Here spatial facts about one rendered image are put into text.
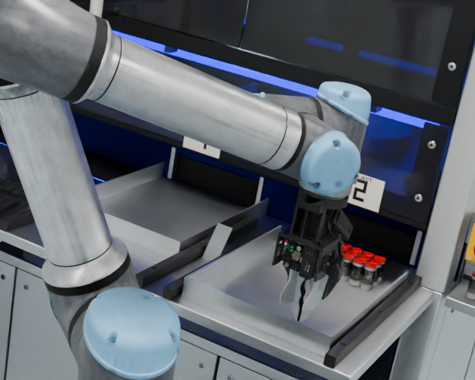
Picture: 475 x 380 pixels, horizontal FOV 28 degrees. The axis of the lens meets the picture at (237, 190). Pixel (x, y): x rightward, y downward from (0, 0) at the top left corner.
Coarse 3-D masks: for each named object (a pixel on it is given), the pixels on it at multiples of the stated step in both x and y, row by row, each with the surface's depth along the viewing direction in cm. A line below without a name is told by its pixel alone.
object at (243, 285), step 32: (224, 256) 160; (256, 256) 171; (192, 288) 150; (224, 288) 156; (256, 288) 158; (352, 288) 165; (384, 288) 168; (256, 320) 145; (288, 320) 142; (320, 320) 151; (352, 320) 146; (320, 352) 141
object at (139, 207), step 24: (144, 168) 196; (120, 192) 190; (144, 192) 192; (168, 192) 195; (192, 192) 197; (120, 216) 178; (144, 216) 180; (168, 216) 182; (192, 216) 184; (216, 216) 186; (240, 216) 182; (144, 240) 167; (168, 240) 164; (192, 240) 167
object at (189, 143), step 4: (184, 136) 189; (184, 140) 189; (188, 140) 188; (192, 140) 188; (196, 140) 188; (184, 144) 189; (188, 144) 189; (192, 144) 188; (196, 144) 188; (200, 144) 187; (188, 148) 189; (192, 148) 188; (196, 148) 188; (200, 148) 188; (208, 148) 187; (212, 148) 186; (204, 152) 187; (208, 152) 187; (212, 152) 186; (216, 152) 186; (212, 156) 187; (216, 156) 186
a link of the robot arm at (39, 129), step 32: (0, 96) 109; (32, 96) 109; (32, 128) 111; (64, 128) 113; (32, 160) 113; (64, 160) 114; (32, 192) 115; (64, 192) 115; (96, 192) 120; (64, 224) 117; (96, 224) 119; (64, 256) 119; (96, 256) 120; (128, 256) 124; (64, 288) 120; (96, 288) 120; (64, 320) 122
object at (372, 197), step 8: (360, 176) 172; (368, 176) 172; (360, 184) 173; (368, 184) 172; (376, 184) 171; (384, 184) 170; (352, 192) 174; (360, 192) 173; (368, 192) 172; (376, 192) 171; (352, 200) 174; (368, 200) 173; (376, 200) 172; (368, 208) 173; (376, 208) 172
